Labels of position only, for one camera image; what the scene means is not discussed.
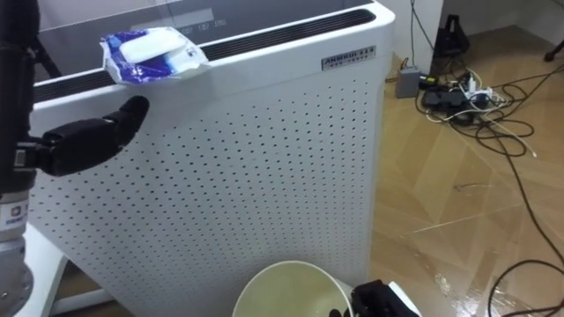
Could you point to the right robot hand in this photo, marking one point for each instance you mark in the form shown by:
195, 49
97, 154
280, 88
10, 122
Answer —
376, 301

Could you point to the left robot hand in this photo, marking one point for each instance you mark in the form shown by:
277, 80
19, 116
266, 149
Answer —
79, 147

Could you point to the white round plastic bin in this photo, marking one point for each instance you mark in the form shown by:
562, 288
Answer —
286, 290

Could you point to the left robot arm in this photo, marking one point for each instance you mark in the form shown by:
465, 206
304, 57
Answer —
11, 264

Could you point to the black stand leg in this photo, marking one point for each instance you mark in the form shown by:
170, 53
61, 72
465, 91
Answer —
46, 57

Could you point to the blue white wet wipes pack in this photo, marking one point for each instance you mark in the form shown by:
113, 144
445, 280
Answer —
150, 55

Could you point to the white perforated air purifier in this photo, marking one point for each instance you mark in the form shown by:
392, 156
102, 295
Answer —
247, 176

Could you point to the black power adapter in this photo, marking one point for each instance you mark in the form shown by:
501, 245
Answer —
443, 98

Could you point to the grey metal box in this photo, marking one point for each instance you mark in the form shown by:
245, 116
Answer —
407, 82

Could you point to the white power strip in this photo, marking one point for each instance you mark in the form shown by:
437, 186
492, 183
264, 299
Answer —
478, 93

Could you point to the black bag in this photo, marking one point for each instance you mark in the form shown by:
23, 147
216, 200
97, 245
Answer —
450, 39

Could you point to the black stand foot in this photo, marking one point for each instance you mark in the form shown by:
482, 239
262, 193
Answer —
555, 52

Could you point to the white furniture frame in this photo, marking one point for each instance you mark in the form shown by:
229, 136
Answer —
48, 268

